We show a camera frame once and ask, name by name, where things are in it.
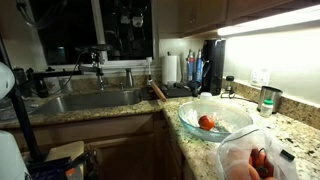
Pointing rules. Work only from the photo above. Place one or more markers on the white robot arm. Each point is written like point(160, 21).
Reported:
point(5, 80)

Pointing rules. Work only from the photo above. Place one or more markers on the red tomato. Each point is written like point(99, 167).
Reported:
point(206, 122)
point(257, 157)

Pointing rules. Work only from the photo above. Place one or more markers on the clear glass bowl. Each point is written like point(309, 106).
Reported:
point(233, 116)

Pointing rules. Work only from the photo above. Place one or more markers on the pale orange tomato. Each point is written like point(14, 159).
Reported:
point(236, 163)

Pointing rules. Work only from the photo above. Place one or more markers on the black counter tray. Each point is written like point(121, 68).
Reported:
point(178, 90)

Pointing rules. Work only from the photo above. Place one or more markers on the white paper towel roll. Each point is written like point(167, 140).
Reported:
point(169, 69)

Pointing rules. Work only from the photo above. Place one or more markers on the steel soap dispenser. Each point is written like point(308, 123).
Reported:
point(129, 78)

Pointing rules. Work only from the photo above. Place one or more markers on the blue spray bottle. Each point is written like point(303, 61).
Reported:
point(190, 65)
point(198, 65)

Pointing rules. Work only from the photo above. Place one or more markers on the white lidded jar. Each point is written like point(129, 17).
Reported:
point(205, 96)

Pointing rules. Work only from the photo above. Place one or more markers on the black countertop appliance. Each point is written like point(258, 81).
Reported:
point(213, 66)

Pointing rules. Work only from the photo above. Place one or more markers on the kitchen faucet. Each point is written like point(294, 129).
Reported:
point(99, 71)

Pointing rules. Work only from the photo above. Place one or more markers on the wooden base cabinets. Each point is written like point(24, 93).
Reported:
point(120, 146)

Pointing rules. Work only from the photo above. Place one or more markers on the glass jar black lid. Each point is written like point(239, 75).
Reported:
point(229, 83)

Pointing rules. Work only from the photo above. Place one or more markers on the stainless steel sink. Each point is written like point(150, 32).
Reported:
point(90, 100)

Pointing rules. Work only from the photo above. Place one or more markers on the grey cup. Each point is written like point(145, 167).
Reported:
point(66, 85)

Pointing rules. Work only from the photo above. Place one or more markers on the white mesh produce bag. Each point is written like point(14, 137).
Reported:
point(240, 140)

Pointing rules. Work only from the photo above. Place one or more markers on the white bottle green cap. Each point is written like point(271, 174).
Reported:
point(266, 108)

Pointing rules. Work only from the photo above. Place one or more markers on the black horizontal bar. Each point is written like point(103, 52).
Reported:
point(53, 73)

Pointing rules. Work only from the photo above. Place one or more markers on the stainless steel cup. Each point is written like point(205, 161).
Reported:
point(270, 95)

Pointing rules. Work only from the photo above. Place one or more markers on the white mug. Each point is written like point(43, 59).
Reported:
point(50, 85)

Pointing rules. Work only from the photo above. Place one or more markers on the dark window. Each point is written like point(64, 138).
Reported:
point(66, 30)

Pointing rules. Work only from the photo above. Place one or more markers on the beige wooden block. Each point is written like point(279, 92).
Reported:
point(65, 150)

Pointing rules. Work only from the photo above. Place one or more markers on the dark bottle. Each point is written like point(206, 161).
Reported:
point(40, 88)

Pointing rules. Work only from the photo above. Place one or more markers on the under cabinet light strip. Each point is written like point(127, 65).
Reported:
point(266, 21)

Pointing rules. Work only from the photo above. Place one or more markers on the black equipment with orange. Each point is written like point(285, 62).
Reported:
point(50, 168)

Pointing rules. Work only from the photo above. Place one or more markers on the black stand pole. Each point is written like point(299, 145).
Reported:
point(25, 126)

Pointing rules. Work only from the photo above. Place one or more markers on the white rounded base cover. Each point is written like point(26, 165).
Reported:
point(10, 156)

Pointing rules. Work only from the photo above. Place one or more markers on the wooden wall cabinets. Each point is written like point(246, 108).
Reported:
point(206, 13)

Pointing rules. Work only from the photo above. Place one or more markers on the white wall outlet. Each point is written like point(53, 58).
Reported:
point(260, 77)

